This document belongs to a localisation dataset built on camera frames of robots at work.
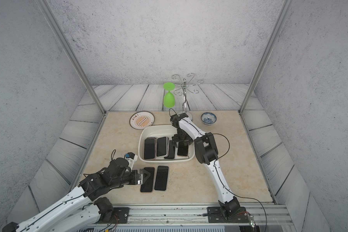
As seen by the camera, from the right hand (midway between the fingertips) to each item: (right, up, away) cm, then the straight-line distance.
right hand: (183, 144), depth 100 cm
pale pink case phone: (0, -3, +1) cm, 3 cm away
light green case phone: (-13, -18, -15) cm, 27 cm away
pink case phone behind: (-22, -2, -6) cm, 23 cm away
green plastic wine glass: (-9, +31, -3) cm, 32 cm away
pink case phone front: (-14, -1, -5) cm, 15 cm away
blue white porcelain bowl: (+20, +18, +15) cm, 31 cm away
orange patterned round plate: (-33, +17, +15) cm, 40 cm away
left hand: (-19, -12, -26) cm, 35 cm away
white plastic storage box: (-20, +9, +5) cm, 23 cm away
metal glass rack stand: (+1, +39, -7) cm, 40 cm away
